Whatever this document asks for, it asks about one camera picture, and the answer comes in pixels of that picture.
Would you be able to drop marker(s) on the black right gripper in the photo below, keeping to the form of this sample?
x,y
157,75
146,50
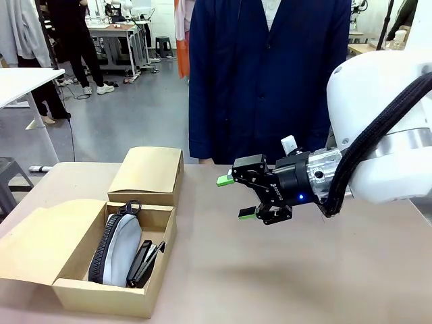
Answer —
x,y
293,179

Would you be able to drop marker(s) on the cardboard box with lid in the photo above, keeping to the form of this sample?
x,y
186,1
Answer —
x,y
148,172

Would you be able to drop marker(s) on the black stapler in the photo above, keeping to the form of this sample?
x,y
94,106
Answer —
x,y
141,266

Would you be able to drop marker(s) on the grey zip pencil case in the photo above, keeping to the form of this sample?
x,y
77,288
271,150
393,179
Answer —
x,y
121,246

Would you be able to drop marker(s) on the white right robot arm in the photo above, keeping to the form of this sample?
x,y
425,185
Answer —
x,y
371,94

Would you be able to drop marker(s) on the open cardboard box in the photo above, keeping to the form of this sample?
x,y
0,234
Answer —
x,y
40,243

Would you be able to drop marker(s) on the silver wrist mounting flange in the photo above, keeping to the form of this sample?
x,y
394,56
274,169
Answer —
x,y
324,172

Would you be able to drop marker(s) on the person in dark blue coat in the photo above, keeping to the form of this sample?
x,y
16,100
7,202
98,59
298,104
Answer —
x,y
266,84

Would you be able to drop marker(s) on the orange hanging cloth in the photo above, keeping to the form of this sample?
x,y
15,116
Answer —
x,y
182,44

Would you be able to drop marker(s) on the black plastic stool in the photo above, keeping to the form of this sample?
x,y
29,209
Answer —
x,y
164,45

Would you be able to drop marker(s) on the wooden background table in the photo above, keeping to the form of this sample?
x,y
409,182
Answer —
x,y
361,47

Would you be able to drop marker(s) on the white plastic bottle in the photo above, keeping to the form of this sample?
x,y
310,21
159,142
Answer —
x,y
400,40

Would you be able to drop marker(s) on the black tripod pole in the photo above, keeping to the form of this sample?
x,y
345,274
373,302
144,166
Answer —
x,y
384,23

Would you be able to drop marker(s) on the grey metal workbench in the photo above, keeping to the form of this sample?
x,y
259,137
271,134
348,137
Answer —
x,y
114,40

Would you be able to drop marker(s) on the white power strip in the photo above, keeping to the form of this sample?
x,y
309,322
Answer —
x,y
40,168

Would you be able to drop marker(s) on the bystander in dark green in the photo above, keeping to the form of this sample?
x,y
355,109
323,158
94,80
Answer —
x,y
403,17

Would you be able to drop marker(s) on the bystander in black clothes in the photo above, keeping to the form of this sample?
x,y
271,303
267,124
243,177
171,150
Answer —
x,y
77,37

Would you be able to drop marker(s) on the grey stool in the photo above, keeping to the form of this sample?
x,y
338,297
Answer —
x,y
11,182

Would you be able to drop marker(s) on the white table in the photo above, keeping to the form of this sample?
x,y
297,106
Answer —
x,y
20,82

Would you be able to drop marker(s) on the bystander in pale grey coat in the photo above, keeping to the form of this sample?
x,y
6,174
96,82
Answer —
x,y
23,27

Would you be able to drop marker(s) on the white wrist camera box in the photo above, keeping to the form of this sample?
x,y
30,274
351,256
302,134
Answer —
x,y
289,145

